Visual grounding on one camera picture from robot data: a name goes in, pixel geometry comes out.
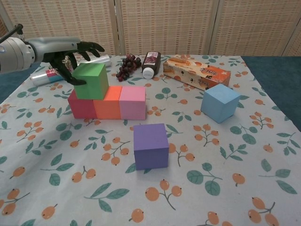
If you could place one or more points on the green block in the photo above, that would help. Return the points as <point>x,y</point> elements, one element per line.
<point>90,82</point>

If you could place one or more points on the dark red grape bunch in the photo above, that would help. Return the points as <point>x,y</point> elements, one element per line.
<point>127,67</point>

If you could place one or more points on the beige twine bundle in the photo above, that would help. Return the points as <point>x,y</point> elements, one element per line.
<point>67,62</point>

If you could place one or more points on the purple block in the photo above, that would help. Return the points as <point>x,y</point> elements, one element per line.
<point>150,153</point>

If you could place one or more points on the magenta block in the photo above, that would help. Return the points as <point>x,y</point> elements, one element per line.
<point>82,108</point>

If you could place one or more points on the woven bamboo folding screen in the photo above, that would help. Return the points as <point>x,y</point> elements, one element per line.
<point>164,28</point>

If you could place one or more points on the light blue block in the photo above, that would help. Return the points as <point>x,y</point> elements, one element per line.
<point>218,103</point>

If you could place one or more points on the floral fruit print tablecloth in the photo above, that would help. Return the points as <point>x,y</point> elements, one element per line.
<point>141,200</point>

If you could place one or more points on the orange biscuit box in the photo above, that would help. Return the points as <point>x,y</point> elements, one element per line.
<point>200,74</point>

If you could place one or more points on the pink block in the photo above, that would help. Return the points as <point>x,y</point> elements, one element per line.
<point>131,107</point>

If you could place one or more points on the dark grape juice bottle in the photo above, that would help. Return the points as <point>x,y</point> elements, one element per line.
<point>151,60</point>

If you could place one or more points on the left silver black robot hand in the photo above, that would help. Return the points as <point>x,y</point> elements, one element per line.
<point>56,47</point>

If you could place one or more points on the clear plastic wrap roll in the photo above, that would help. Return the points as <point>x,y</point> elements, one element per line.
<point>40,78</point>

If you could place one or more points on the orange block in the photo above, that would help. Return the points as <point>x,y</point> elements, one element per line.
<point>107,107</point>

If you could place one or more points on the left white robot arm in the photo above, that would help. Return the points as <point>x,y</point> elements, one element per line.
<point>14,54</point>

